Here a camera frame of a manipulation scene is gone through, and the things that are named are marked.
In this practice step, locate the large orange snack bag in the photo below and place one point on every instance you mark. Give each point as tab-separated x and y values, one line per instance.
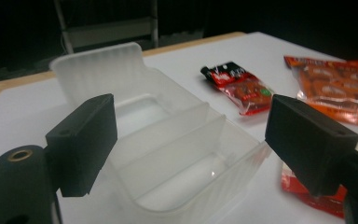
332	90

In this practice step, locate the grey metal stand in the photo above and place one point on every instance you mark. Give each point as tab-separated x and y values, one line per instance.
105	34

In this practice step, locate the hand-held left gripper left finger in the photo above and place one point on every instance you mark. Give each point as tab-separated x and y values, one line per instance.
80	143

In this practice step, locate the red black snack packet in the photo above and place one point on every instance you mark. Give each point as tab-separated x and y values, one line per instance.
245	90

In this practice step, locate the white red spout pouch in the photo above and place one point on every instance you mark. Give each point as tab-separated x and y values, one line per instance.
323	203

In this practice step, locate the wooden table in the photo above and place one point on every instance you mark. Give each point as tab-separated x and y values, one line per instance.
12	82

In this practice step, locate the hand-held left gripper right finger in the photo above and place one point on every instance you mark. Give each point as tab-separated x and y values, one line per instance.
310	152

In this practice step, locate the translucent plastic storage box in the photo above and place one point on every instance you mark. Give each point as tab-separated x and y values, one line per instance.
167	130

